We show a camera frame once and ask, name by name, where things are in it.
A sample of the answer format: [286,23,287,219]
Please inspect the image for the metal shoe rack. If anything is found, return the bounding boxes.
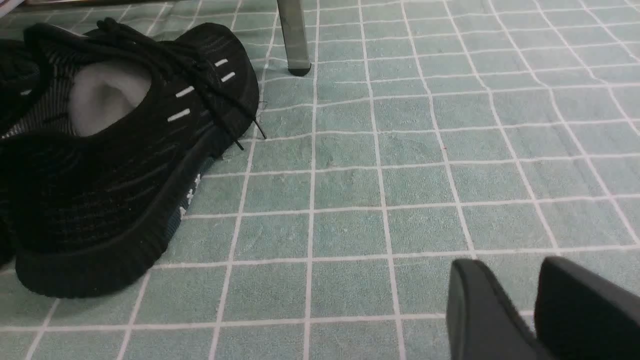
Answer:
[276,0,312,77]

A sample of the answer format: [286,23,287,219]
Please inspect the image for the black knit sneaker right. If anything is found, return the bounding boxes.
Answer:
[1,17,259,299]

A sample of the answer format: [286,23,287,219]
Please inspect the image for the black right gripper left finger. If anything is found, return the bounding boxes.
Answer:
[446,259,551,360]

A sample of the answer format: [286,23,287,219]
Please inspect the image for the green grid tablecloth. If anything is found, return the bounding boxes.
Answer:
[1,0,640,360]

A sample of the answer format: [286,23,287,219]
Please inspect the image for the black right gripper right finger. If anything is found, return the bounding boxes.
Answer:
[534,256,640,360]

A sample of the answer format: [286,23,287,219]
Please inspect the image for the black knit sneaker left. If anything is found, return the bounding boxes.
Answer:
[0,39,41,135]

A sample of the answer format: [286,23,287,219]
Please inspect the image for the black knit sneaker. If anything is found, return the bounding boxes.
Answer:
[1,17,259,299]
[0,39,41,135]

